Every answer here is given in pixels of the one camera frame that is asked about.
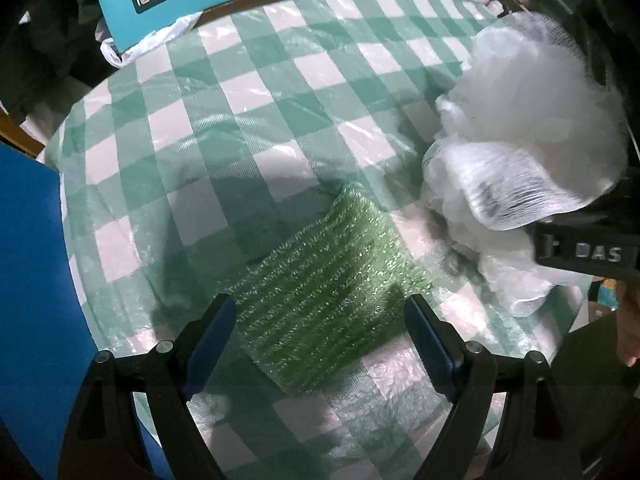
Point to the white mesh bath pouf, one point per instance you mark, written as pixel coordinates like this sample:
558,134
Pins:
526,133

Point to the white plastic bag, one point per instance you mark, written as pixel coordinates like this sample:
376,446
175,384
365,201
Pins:
118,59

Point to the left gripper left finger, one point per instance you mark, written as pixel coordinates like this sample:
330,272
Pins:
170,375

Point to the green glitter scrub pad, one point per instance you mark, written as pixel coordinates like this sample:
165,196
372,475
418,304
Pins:
329,295

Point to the person's hand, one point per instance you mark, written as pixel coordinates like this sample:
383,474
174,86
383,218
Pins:
628,322

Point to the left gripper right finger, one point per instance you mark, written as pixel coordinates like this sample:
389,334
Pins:
469,375

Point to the green checkered tablecloth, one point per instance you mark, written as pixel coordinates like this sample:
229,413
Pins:
211,151

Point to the blue-edged cardboard box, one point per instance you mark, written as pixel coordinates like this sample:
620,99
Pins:
66,405

